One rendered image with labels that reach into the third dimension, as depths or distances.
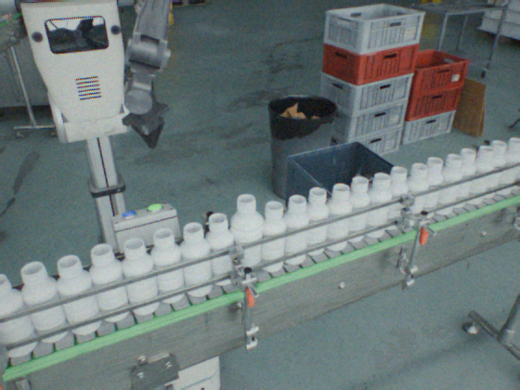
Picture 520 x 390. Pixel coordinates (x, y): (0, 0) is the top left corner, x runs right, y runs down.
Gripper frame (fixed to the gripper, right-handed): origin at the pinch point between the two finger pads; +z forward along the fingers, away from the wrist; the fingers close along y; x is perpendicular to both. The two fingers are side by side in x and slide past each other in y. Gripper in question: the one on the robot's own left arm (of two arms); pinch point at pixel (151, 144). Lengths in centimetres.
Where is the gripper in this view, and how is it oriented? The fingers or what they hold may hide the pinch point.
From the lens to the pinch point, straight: 110.4
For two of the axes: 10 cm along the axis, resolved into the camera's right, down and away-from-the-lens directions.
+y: 4.3, -5.9, 6.8
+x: -9.0, -2.8, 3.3
